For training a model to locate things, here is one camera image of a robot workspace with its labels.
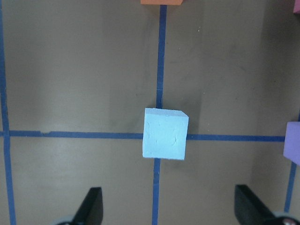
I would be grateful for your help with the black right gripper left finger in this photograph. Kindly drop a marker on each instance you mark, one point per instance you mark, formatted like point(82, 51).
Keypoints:
point(90, 211)

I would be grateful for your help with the pink block right front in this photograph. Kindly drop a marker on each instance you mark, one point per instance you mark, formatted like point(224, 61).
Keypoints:
point(296, 9)

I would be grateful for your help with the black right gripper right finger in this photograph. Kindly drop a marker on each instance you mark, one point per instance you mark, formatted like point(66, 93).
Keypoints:
point(250, 210)

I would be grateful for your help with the purple block near teal tray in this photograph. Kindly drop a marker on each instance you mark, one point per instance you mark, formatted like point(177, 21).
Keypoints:
point(292, 142)

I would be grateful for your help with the orange block front row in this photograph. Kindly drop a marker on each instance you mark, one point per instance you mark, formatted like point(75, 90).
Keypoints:
point(161, 2)

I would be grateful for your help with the light blue block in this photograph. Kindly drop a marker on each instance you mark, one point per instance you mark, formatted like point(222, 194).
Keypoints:
point(164, 134)

